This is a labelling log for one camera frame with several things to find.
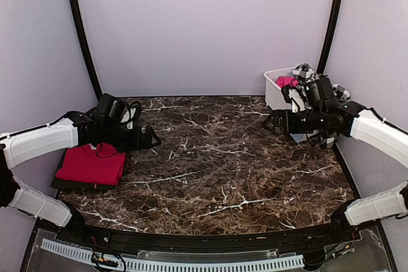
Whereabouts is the white plastic laundry bin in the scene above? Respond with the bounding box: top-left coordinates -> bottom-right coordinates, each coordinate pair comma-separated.
264,67 -> 310,112

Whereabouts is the left black frame post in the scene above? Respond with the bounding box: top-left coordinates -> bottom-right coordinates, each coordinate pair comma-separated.
69,0 -> 103,100

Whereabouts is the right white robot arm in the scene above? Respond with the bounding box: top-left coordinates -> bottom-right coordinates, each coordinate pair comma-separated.
262,101 -> 407,243

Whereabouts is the black front rail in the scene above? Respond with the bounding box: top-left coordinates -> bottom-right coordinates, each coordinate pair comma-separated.
52,224 -> 354,254

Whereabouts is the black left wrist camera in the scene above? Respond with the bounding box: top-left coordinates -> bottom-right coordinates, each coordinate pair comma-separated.
92,94 -> 127,125

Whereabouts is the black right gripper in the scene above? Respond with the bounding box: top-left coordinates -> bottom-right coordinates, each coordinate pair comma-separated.
263,107 -> 326,134

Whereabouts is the white slotted cable duct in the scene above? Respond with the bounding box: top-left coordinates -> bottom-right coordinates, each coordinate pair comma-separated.
40,238 -> 305,271

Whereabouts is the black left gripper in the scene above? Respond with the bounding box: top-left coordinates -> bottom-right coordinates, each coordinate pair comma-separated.
101,121 -> 161,152

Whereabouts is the black frame post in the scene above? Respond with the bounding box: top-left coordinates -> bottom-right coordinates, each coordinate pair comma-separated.
317,0 -> 342,74
69,0 -> 103,100

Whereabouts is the black white plaid shirt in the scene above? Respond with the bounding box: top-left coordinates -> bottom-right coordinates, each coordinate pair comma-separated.
273,64 -> 351,148

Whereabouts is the pink garment in bin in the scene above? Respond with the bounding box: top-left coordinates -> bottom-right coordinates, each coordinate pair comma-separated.
276,76 -> 300,89

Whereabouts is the folded red t-shirt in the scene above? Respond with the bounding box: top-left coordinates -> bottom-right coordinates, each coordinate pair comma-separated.
55,143 -> 126,186

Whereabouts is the right black frame post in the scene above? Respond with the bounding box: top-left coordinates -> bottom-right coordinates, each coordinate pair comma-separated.
317,0 -> 342,74

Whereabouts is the light blue cloth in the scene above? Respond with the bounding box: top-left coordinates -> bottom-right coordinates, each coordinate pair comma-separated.
290,133 -> 308,143

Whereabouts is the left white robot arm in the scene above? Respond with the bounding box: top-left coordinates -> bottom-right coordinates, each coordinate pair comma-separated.
1,111 -> 161,244

